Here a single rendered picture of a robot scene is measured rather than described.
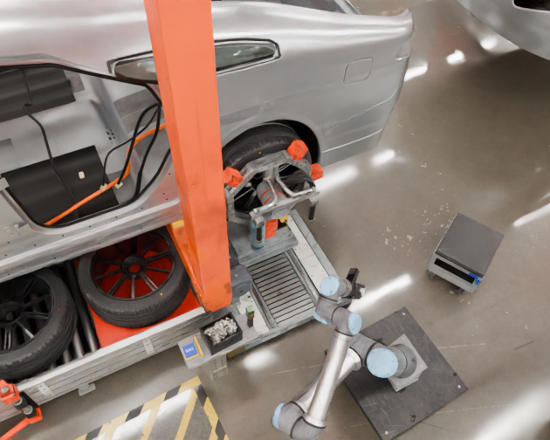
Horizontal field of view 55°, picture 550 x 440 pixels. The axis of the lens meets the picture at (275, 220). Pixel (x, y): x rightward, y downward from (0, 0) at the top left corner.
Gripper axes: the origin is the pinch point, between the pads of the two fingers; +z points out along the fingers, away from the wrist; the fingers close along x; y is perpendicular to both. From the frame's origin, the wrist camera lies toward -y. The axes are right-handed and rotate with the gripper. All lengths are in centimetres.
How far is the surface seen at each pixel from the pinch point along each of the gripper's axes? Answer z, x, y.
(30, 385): -92, -148, 70
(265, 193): -20, -56, -48
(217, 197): -95, -21, -29
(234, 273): -4, -88, -2
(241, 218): -17, -76, -34
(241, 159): -43, -57, -62
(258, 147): -39, -49, -70
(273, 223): 11, -72, -36
